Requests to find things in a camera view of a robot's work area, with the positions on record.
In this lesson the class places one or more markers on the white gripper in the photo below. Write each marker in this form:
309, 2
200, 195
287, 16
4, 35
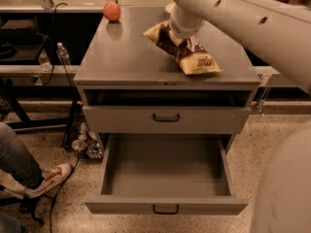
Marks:
185, 28

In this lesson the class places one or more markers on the brown chip bag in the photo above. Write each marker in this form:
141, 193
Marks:
189, 54

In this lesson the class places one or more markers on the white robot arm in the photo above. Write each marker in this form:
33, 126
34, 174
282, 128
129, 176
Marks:
279, 34

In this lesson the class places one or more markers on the grey drawer cabinet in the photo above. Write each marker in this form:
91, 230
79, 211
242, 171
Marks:
122, 67

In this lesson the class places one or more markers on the closed grey upper drawer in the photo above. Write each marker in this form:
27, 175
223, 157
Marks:
166, 120

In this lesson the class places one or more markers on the open grey lower drawer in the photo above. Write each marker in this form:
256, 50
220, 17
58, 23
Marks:
154, 174

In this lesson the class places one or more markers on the white ceramic bowl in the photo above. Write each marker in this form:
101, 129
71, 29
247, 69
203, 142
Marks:
169, 7

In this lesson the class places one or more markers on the orange round fruit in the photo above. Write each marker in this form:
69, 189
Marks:
112, 11

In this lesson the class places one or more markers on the clear plastic water bottle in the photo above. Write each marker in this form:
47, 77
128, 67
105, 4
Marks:
63, 54

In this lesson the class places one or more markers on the black side stand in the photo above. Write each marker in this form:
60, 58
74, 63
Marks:
22, 77

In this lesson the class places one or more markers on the clutter of floor items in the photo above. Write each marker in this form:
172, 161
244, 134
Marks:
86, 143

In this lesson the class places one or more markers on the white red sneaker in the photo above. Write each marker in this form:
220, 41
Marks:
53, 177

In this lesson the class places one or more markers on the blue jeans leg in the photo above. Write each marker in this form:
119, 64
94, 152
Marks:
16, 159

